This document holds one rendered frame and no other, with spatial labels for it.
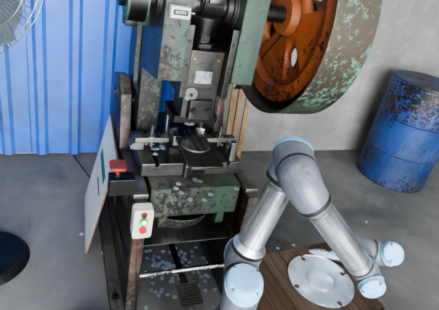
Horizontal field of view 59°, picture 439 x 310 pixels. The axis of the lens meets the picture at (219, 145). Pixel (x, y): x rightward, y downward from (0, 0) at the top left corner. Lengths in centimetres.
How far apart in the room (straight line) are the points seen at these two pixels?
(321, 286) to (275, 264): 21
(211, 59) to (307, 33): 39
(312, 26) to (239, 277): 95
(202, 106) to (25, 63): 146
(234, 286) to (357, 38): 89
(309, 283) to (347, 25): 105
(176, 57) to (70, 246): 124
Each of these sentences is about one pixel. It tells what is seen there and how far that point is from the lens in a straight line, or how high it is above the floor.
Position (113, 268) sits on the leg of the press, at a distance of 210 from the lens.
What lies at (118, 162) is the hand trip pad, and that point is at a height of 76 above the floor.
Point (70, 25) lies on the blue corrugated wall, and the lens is 267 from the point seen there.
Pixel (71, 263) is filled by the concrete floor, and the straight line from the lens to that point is 218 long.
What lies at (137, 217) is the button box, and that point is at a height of 60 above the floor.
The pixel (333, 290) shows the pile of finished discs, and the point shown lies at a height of 35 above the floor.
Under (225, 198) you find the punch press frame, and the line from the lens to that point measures 171.
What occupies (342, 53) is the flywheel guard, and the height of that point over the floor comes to 129.
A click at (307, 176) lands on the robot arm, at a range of 102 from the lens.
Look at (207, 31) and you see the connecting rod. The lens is 155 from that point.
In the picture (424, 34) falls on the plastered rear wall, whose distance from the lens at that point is 398.
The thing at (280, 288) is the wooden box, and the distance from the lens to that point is 175.
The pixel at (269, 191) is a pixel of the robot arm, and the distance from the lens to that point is 117.
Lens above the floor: 155
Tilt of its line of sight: 27 degrees down
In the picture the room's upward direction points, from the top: 12 degrees clockwise
